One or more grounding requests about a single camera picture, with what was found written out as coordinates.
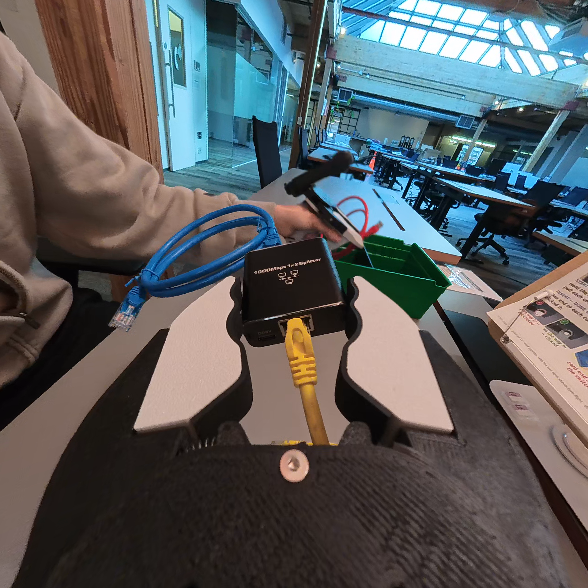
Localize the person's left hand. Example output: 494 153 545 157
273 204 343 244

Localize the black office chair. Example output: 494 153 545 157
252 116 283 189

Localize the black ethernet splitter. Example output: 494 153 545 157
241 237 347 347

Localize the wooden post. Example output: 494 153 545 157
34 0 164 182

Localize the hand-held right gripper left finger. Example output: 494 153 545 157
133 276 253 435

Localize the grey table with wooden edge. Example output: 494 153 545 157
248 168 462 266
432 177 538 265

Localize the person's left forearm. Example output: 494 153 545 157
0 32 281 276

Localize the red cable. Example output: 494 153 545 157
332 197 384 260

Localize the white stand base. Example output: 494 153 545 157
489 380 588 501

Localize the white ceiling projector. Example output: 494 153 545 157
549 18 588 58

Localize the yellow cable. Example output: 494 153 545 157
271 317 338 446

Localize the white paper label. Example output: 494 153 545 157
436 264 503 301

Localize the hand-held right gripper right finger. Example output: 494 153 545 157
335 276 455 437

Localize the blue ethernet cable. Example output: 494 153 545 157
108 204 282 332

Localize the green plastic bin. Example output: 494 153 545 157
332 234 453 320

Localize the instruction sheet on stand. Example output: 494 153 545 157
487 250 588 446

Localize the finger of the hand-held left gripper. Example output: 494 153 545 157
337 223 368 251
305 195 350 234

